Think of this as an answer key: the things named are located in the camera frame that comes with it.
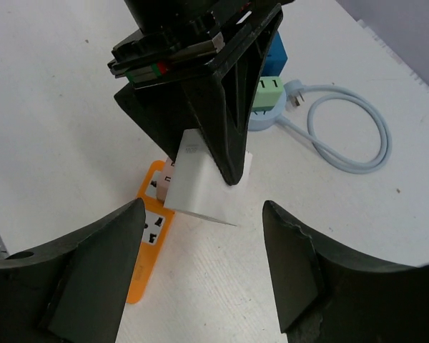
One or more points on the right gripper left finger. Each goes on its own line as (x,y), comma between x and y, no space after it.
(74,288)

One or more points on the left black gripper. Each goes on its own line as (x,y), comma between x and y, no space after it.
(211,53)

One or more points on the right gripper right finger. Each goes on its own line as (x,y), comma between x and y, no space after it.
(327,292)

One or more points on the round light blue power strip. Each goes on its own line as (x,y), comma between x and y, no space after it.
(344,128)

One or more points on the green plug adapter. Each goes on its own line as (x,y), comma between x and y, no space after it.
(269,90)

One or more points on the white charger block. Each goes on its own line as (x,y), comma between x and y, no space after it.
(198,189)

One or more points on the blue cube socket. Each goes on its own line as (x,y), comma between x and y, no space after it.
(276,58)

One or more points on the orange power strip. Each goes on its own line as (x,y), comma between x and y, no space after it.
(157,224)

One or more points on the brown pink plug adapter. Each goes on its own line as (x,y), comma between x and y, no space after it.
(164,180)

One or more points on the white table board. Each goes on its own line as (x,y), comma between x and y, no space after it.
(69,155)

